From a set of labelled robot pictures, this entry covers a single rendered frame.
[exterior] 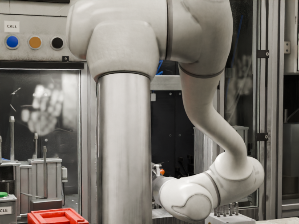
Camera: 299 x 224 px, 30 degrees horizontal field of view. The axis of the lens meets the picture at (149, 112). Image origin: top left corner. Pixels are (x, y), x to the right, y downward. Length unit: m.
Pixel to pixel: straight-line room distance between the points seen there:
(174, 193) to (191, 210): 0.07
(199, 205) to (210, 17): 0.55
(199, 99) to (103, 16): 0.29
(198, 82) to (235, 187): 0.44
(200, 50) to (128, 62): 0.15
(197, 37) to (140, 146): 0.24
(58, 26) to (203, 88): 0.54
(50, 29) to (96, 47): 0.52
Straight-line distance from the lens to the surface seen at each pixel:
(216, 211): 1.68
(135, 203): 0.98
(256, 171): 1.55
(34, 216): 1.49
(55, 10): 1.56
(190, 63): 1.12
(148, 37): 1.04
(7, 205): 1.43
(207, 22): 1.05
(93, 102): 1.59
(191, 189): 1.44
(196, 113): 1.23
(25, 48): 1.53
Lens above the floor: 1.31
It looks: 3 degrees down
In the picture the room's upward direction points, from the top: straight up
